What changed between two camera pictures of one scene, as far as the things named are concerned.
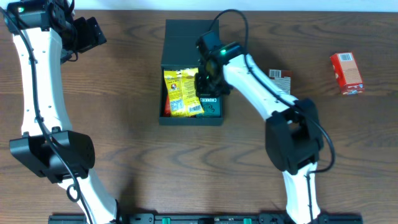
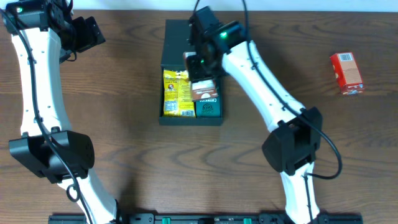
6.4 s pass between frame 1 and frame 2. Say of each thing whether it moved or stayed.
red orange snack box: stayed
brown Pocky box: moved
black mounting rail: stayed
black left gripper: stayed
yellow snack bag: moved
